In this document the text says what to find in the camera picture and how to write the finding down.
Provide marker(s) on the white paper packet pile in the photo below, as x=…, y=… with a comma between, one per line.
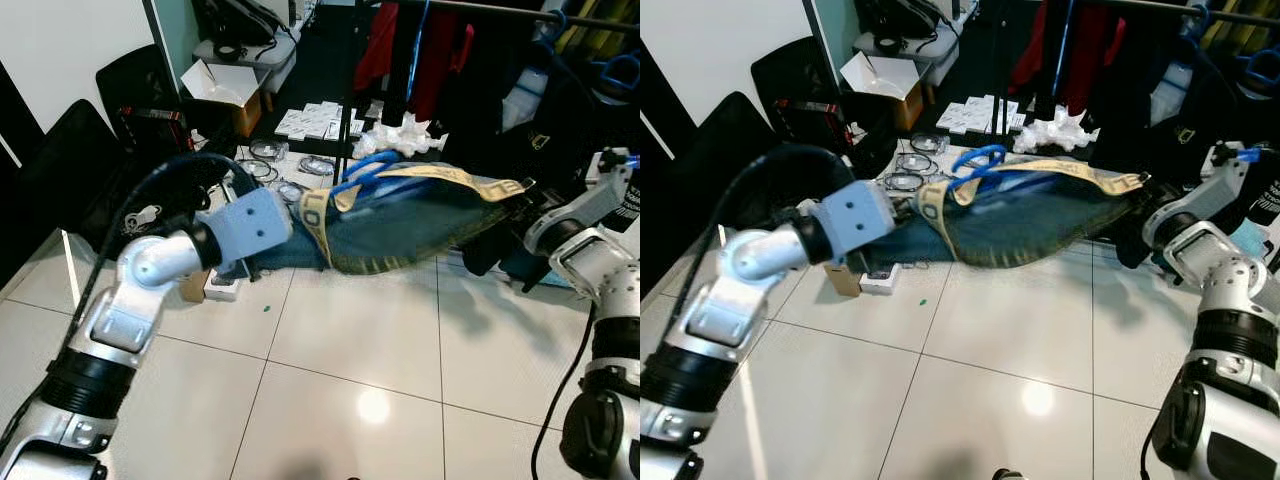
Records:
x=970, y=115
x=310, y=120

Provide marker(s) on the red and black box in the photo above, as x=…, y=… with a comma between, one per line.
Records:
x=810, y=110
x=155, y=118

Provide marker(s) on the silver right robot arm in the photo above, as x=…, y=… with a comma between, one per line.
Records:
x=595, y=275
x=1225, y=280

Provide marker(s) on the red hanging garment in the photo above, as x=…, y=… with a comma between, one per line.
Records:
x=1095, y=50
x=445, y=60

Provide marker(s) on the cardboard box with white flaps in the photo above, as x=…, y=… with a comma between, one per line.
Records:
x=225, y=85
x=880, y=75

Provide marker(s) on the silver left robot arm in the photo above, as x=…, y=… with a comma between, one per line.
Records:
x=110, y=320
x=720, y=320

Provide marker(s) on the blue garment yellow HELLO waistband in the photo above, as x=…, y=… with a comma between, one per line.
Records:
x=400, y=225
x=1030, y=215

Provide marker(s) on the blue taped plastic hanger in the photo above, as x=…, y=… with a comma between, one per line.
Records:
x=985, y=152
x=375, y=160

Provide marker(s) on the crumpled white plastic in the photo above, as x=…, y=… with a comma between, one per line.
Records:
x=405, y=135
x=1060, y=130

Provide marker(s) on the black backpack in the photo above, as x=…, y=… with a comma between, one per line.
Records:
x=900, y=15
x=240, y=20

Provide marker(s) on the small brown cardboard box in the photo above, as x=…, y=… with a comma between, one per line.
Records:
x=842, y=282
x=195, y=288

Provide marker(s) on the black fabric equipment bag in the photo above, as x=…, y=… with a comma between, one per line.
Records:
x=140, y=80
x=70, y=160
x=710, y=150
x=790, y=70

